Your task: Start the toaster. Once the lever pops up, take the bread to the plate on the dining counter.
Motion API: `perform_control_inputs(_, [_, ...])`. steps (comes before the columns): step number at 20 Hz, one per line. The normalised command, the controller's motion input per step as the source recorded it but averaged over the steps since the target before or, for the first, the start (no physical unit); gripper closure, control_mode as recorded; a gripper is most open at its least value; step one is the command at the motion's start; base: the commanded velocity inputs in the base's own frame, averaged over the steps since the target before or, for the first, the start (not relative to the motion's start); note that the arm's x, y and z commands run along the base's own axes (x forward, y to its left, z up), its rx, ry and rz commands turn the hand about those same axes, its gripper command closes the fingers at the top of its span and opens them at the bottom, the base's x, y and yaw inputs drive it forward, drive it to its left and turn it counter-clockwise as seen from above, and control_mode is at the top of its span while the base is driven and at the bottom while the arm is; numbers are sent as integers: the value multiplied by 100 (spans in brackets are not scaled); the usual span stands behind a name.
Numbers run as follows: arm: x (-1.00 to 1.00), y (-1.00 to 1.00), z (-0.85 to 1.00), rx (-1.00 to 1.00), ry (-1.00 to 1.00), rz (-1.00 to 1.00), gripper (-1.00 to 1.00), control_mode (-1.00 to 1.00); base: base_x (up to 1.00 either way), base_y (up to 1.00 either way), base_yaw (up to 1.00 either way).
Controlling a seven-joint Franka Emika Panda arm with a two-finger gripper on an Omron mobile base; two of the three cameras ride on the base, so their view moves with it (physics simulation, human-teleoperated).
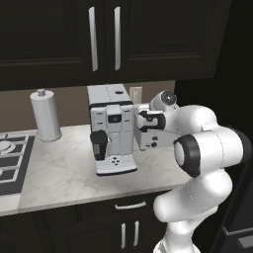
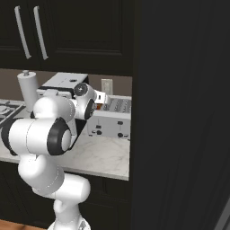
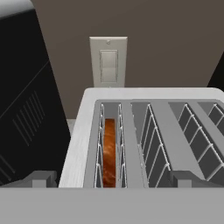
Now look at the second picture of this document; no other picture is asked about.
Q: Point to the white toaster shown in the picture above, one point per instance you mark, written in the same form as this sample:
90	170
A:
110	119

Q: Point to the wide dark wall cupboard door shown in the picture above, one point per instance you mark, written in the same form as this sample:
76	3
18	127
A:
90	30

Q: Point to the black toaster lever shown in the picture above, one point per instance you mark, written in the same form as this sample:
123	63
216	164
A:
98	127
120	122

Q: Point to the white paper towel roll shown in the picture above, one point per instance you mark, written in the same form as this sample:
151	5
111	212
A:
28	90

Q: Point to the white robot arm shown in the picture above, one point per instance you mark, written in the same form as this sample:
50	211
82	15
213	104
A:
39	137

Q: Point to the tall dark cupboard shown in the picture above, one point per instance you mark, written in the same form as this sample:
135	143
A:
179	119

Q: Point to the narrow dark wall cupboard door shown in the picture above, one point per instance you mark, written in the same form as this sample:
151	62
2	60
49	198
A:
6	30

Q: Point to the black hob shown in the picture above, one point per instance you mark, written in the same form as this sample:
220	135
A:
9	112

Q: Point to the dark base cupboards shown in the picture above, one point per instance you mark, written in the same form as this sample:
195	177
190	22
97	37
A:
110	203

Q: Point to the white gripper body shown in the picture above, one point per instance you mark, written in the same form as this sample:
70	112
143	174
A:
105	99

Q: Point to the brown bread slice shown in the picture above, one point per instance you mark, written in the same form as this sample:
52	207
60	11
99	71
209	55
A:
99	106

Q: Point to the white wall outlet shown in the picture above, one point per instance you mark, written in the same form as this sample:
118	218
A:
107	85

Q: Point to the white black box appliance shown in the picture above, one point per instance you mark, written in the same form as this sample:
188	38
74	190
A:
64	80

